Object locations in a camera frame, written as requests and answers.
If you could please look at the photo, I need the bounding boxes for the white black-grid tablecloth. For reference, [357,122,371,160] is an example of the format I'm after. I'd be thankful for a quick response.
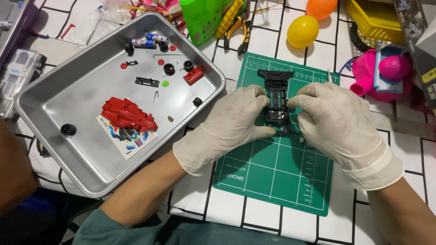
[14,0,436,245]

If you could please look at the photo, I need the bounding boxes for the colourful sticker sheet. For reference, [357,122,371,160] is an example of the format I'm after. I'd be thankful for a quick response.
[96,115,159,160]

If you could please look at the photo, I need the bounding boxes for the black rubber tyre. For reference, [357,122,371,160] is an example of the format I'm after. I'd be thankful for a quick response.
[348,22,376,54]

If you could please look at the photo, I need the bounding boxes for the metal tray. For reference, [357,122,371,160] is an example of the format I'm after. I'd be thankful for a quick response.
[14,12,227,199]

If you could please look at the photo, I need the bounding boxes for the black toy car chassis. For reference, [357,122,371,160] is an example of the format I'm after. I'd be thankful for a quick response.
[257,69,301,135]

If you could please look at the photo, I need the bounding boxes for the green plastic box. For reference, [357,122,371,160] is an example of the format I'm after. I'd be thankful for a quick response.
[179,0,240,46]

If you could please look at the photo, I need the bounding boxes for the heap of pink red parts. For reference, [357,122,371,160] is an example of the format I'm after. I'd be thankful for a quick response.
[129,0,182,19]

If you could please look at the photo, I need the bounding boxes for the black printed carton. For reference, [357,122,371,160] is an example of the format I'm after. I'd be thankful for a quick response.
[393,0,436,110]

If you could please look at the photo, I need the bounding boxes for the blue white card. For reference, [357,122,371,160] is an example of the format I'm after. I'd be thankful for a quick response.
[373,44,404,95]

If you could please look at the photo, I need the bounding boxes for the red plastic sprue piece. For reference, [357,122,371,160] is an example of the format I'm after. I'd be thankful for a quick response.
[60,23,76,40]

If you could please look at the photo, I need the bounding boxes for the blue white battery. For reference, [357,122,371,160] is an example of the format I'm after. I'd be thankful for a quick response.
[132,38,157,48]
[145,32,169,44]

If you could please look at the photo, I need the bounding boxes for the person's right hand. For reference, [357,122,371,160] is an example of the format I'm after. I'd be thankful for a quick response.
[287,82,389,171]

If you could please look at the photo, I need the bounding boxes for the red toy motor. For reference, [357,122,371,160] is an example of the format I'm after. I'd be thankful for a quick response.
[183,67,205,86]

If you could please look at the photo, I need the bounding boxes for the green cutting mat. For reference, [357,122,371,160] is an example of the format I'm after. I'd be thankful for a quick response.
[213,52,340,217]

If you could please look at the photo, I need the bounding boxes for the red toy car body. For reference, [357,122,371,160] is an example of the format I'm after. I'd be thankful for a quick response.
[101,97,158,133]

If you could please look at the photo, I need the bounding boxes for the yellow plastic basket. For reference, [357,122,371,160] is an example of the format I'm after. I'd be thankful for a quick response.
[346,0,406,45]

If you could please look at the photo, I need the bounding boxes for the black flat plastic part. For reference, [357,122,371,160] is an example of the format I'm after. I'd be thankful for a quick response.
[135,77,160,88]

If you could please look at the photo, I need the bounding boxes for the person's teal shirt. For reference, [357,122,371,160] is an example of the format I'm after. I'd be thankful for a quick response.
[72,209,309,245]

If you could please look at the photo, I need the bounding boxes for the orange plastic egg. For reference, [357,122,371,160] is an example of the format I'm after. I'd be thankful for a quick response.
[305,0,339,21]

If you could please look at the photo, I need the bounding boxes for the person's left hand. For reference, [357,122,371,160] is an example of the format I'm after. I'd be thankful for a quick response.
[183,84,276,172]

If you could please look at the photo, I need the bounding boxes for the yellow toothed plastic strip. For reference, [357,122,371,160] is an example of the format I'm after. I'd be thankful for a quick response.
[215,0,245,39]

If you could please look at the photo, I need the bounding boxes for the clear plastic bag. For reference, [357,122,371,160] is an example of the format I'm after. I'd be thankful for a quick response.
[71,0,137,49]

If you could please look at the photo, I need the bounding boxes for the blue cable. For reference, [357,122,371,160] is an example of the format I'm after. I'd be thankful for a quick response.
[338,56,359,76]

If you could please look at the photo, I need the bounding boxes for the yellow plastic egg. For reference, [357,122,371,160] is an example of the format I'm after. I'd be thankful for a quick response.
[287,15,320,49]

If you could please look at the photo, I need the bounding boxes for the yellow black pliers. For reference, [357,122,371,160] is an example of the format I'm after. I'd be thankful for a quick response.
[223,16,252,56]

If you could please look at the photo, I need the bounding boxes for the clear plastic case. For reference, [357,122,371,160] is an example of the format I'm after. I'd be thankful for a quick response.
[0,48,47,120]

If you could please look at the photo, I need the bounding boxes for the pink plastic toy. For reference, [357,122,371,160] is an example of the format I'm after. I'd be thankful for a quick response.
[349,48,413,103]

